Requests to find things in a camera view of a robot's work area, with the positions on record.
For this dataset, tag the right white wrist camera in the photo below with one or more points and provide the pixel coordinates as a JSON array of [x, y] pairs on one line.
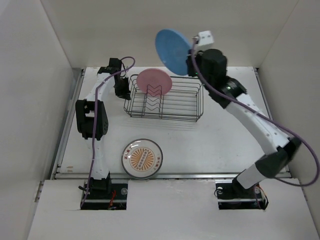
[[203, 41]]

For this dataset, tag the aluminium side rail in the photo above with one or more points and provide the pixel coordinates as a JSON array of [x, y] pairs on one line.
[[67, 120], [265, 100]]

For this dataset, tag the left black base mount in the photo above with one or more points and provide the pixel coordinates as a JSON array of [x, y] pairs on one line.
[[104, 194]]

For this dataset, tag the front aluminium rail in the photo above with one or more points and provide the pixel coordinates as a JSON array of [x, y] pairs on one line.
[[156, 176]]

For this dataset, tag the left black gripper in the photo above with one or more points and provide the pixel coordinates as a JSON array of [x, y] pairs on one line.
[[124, 94]]

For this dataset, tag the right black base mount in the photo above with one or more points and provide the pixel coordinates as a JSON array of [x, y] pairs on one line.
[[230, 197]]

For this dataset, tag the pink plate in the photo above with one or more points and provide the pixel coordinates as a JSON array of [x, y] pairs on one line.
[[154, 82]]

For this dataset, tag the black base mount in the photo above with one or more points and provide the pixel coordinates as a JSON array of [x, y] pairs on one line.
[[230, 197], [104, 194]]

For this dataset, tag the white plate orange sunburst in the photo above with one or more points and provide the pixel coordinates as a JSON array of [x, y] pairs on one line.
[[142, 158]]

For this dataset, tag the blue plate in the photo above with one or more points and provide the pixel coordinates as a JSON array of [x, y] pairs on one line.
[[173, 48]]

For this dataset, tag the grey wire dish rack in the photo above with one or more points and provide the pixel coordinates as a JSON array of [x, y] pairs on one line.
[[184, 102]]

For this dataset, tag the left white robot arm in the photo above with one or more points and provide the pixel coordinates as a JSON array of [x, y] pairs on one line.
[[93, 124]]

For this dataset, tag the left aluminium side rail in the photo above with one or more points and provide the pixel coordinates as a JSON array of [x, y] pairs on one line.
[[67, 120]]

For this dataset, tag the right aluminium side rail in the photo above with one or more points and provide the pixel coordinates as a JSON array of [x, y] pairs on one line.
[[265, 100]]

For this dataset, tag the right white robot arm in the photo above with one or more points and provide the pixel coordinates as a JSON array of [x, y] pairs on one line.
[[279, 148]]

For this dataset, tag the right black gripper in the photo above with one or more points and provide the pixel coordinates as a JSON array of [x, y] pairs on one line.
[[190, 70]]

